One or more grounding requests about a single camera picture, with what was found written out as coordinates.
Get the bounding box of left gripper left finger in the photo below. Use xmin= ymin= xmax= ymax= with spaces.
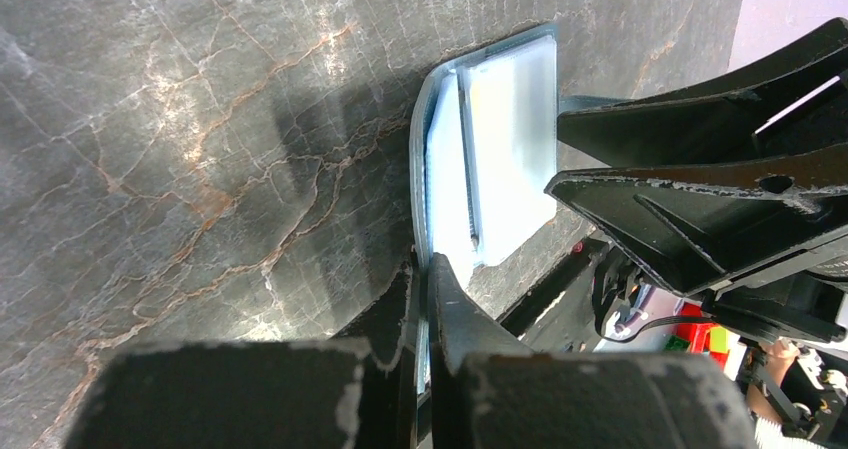
xmin=66 ymin=264 xmax=419 ymax=448

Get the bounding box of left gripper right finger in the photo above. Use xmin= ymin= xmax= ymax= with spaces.
xmin=427 ymin=253 xmax=755 ymax=448

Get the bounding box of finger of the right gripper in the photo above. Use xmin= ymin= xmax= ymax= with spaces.
xmin=557 ymin=17 xmax=847 ymax=167

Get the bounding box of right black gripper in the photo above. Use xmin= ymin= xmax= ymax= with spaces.
xmin=546 ymin=144 xmax=847 ymax=344

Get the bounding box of blue card holder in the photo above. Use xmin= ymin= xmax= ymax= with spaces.
xmin=407 ymin=21 xmax=617 ymax=398

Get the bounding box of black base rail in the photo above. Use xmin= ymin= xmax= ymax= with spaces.
xmin=498 ymin=237 xmax=611 ymax=352

